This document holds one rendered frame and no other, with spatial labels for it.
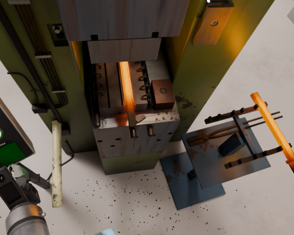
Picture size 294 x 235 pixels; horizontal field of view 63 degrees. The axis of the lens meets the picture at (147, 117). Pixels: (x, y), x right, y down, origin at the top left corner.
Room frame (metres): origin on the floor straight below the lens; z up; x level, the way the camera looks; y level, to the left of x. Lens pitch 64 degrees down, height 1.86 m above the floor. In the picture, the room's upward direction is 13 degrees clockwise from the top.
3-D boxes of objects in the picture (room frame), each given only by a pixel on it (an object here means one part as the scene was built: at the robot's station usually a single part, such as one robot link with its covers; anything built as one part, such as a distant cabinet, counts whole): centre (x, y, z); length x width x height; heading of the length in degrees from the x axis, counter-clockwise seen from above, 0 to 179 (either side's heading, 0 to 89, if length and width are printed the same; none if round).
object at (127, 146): (0.68, 0.13, 0.69); 0.56 x 0.38 x 0.45; 21
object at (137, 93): (0.65, 0.18, 0.96); 0.42 x 0.20 x 0.09; 21
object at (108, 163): (0.68, 0.13, 0.23); 0.56 x 0.38 x 0.47; 21
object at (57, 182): (0.25, 0.39, 0.62); 0.44 x 0.05 x 0.05; 21
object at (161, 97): (0.57, -0.04, 0.95); 0.12 x 0.09 x 0.07; 21
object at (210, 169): (0.49, -0.45, 0.67); 0.40 x 0.30 x 0.02; 120
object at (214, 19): (0.68, -0.15, 1.27); 0.09 x 0.02 x 0.17; 111
